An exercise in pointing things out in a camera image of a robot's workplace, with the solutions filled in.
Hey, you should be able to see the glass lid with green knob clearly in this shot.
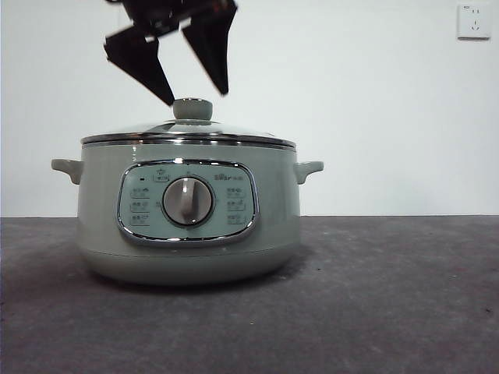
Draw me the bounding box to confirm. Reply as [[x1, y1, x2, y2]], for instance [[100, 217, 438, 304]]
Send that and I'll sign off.
[[80, 98, 296, 149]]

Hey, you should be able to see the pale green electric pot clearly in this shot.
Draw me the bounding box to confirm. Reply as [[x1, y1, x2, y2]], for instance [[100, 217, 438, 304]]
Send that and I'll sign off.
[[50, 143, 324, 288]]

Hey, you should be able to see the white wall socket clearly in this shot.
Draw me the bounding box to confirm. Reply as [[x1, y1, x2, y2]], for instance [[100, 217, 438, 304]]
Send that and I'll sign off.
[[457, 4, 492, 41]]

